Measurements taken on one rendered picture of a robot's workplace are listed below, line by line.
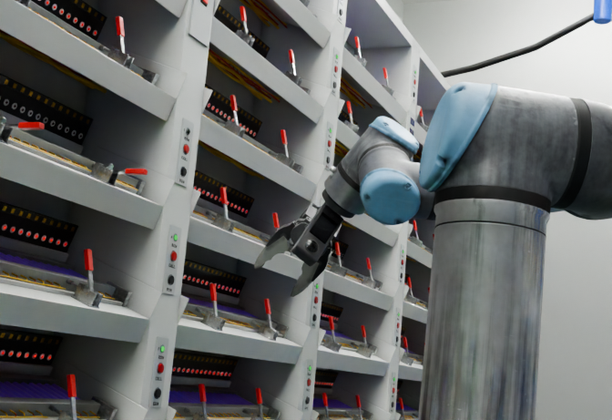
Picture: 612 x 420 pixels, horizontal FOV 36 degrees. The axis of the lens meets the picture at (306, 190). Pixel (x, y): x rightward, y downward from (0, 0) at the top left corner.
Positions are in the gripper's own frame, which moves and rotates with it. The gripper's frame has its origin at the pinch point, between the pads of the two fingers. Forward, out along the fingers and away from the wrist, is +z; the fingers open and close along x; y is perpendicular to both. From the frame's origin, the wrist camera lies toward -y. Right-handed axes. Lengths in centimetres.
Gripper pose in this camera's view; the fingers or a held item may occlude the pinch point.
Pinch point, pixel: (275, 280)
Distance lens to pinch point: 176.4
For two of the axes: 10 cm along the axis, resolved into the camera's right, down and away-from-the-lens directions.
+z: -5.8, 7.1, 3.9
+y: 2.1, -3.3, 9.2
